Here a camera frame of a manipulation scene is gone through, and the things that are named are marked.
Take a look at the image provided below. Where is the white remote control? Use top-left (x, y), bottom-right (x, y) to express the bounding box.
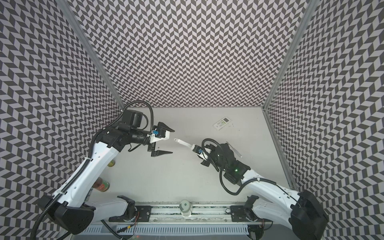
top-left (174, 138), bottom-right (197, 151)
top-left (213, 117), bottom-right (231, 131)

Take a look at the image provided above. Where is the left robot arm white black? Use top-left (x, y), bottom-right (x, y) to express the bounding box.
top-left (30, 100), bottom-right (174, 240)

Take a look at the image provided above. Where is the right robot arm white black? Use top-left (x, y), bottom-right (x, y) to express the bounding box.
top-left (197, 138), bottom-right (329, 240)

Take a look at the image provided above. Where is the clear thin strip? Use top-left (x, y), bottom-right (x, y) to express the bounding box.
top-left (227, 142), bottom-right (243, 158)

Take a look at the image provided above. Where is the red jar yellow lid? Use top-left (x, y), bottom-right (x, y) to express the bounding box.
top-left (92, 177), bottom-right (110, 192)

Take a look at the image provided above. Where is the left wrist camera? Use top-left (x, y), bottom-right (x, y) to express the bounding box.
top-left (150, 130), bottom-right (170, 144)

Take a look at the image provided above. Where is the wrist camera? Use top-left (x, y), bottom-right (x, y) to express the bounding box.
top-left (192, 145), bottom-right (206, 160)
top-left (150, 130), bottom-right (170, 144)

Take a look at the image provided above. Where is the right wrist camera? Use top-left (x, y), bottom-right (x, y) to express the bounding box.
top-left (192, 145), bottom-right (206, 160)

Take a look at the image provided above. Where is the white green cylinder on rail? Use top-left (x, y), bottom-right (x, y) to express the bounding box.
top-left (179, 200), bottom-right (193, 218)

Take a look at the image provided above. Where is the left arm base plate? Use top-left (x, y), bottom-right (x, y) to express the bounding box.
top-left (109, 206), bottom-right (152, 223)

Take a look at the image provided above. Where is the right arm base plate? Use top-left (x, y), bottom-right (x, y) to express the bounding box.
top-left (228, 205), bottom-right (272, 224)

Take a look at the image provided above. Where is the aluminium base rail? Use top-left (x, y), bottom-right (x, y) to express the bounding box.
top-left (70, 202), bottom-right (316, 226)

